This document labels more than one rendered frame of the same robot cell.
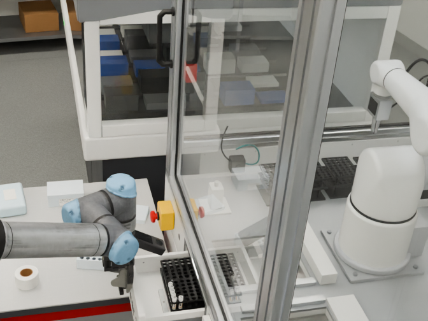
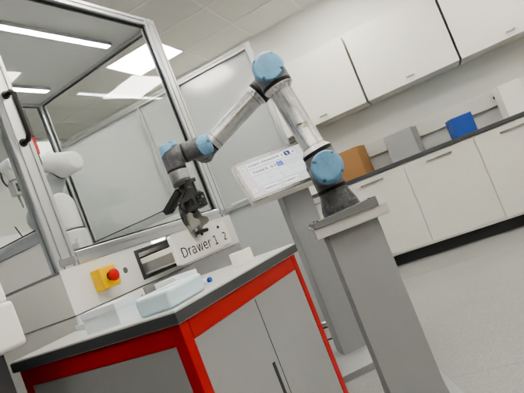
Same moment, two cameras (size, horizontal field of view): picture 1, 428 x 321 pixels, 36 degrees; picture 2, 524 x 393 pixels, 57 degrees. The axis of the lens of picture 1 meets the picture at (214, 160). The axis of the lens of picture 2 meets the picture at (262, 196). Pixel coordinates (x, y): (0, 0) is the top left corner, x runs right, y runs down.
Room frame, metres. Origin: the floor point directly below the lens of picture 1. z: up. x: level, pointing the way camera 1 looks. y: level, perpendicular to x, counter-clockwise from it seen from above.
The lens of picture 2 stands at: (2.46, 1.67, 0.87)
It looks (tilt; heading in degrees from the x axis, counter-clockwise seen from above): 2 degrees up; 224
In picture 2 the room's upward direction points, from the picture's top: 22 degrees counter-clockwise
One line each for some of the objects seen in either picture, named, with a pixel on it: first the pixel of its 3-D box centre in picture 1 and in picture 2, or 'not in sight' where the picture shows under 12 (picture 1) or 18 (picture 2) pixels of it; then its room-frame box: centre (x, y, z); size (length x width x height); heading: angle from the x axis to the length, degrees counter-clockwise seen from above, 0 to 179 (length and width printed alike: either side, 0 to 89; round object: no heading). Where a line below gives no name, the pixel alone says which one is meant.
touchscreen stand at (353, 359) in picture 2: not in sight; (323, 266); (0.47, -0.04, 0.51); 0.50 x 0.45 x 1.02; 57
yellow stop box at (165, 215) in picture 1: (164, 215); (106, 277); (1.72, 0.15, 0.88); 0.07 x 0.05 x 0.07; 16
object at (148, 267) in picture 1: (206, 285); (157, 260); (1.42, -0.01, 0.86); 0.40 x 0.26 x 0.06; 106
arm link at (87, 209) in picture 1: (90, 214); (198, 148); (1.28, 0.29, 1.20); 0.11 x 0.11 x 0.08; 42
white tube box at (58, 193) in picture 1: (65, 193); (112, 313); (1.92, 0.52, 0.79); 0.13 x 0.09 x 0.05; 105
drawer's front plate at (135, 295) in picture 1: (134, 291); (196, 242); (1.36, 0.19, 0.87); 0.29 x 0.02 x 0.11; 16
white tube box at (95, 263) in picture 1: (98, 256); (176, 281); (1.60, 0.34, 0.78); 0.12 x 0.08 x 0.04; 91
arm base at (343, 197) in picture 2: not in sight; (336, 198); (0.92, 0.53, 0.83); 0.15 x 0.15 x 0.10
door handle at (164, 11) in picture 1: (164, 38); (18, 115); (1.82, 0.17, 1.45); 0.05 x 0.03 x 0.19; 106
